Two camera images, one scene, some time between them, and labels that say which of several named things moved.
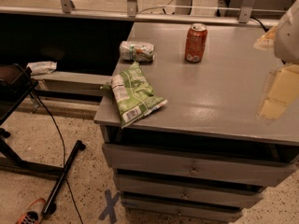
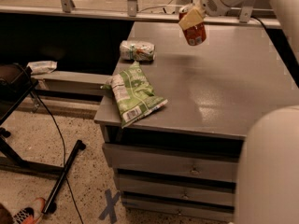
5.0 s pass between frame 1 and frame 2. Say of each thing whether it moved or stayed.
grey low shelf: stayed
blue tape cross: stayed
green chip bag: stayed
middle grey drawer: stayed
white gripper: moved
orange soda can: moved
